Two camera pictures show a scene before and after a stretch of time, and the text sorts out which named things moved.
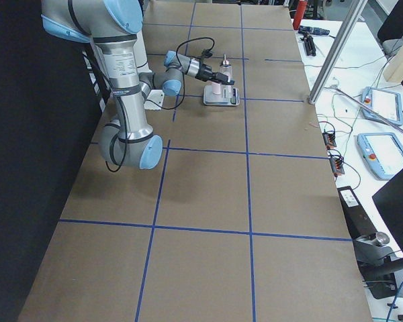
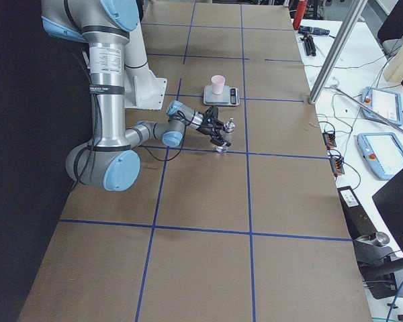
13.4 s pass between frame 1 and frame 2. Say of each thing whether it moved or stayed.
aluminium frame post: stayed
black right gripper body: moved
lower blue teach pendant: stayed
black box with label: stayed
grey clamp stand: stayed
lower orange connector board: stayed
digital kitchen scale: stayed
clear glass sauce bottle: moved
